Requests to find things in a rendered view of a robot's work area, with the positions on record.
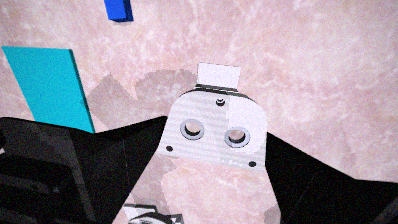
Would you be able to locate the blue rectangular block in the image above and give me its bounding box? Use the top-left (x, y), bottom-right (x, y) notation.
top-left (104, 0), bottom-right (134, 22)

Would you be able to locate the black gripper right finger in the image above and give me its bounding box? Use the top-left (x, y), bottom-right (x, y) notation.
top-left (265, 132), bottom-right (398, 224)

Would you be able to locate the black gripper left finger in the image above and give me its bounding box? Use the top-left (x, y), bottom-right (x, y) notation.
top-left (0, 116), bottom-right (168, 224)

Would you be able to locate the cyan flat plate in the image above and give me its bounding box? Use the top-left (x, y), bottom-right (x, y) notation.
top-left (1, 46), bottom-right (96, 134)

